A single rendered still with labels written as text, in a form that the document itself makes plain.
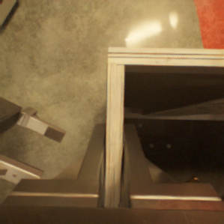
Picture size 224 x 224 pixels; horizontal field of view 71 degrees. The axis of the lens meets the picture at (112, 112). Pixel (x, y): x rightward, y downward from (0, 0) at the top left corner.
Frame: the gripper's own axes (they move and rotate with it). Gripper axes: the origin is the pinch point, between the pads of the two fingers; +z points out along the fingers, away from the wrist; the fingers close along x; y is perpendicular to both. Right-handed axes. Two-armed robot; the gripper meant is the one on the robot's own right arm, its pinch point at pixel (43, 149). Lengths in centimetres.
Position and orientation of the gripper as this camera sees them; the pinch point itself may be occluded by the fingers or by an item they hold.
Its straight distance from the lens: 31.7
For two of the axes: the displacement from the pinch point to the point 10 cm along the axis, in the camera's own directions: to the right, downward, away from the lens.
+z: 8.7, 4.6, 1.8
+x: -0.3, -3.1, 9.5
